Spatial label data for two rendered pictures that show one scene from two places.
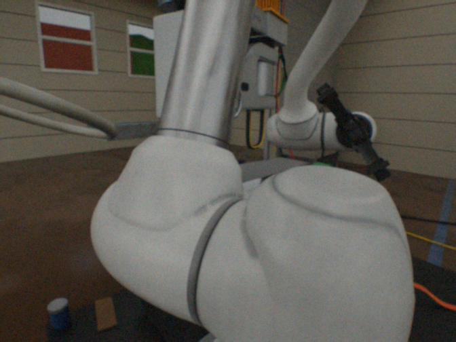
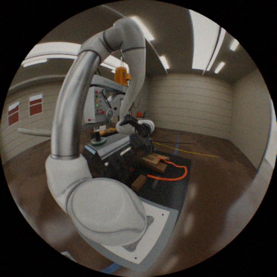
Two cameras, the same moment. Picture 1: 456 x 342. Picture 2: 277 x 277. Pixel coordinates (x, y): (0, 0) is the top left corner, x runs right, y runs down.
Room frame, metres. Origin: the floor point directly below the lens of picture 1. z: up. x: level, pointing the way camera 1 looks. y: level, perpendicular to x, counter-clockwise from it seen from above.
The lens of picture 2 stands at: (0.15, -0.14, 1.25)
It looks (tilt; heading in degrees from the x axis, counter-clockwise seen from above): 20 degrees down; 347
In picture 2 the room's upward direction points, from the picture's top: straight up
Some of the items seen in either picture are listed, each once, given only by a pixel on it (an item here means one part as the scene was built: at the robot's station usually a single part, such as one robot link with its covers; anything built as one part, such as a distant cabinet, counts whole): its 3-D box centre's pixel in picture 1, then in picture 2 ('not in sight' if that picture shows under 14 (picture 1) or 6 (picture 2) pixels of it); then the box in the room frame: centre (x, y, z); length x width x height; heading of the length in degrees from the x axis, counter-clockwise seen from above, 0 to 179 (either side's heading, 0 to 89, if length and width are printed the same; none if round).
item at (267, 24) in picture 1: (232, 21); (110, 88); (1.50, -0.01, 1.62); 0.96 x 0.25 x 0.17; 148
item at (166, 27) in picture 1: (200, 74); (98, 106); (1.27, 0.13, 1.32); 0.36 x 0.22 x 0.45; 148
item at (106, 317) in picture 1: (105, 313); not in sight; (1.23, 0.70, 0.02); 0.25 x 0.10 x 0.01; 29
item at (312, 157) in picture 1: (314, 150); (144, 124); (4.60, -1.52, 0.43); 1.30 x 0.62 x 0.86; 137
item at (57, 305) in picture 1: (60, 313); not in sight; (1.14, 0.91, 0.08); 0.10 x 0.10 x 0.13
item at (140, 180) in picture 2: not in sight; (139, 182); (1.07, -0.37, 0.07); 0.30 x 0.12 x 0.12; 133
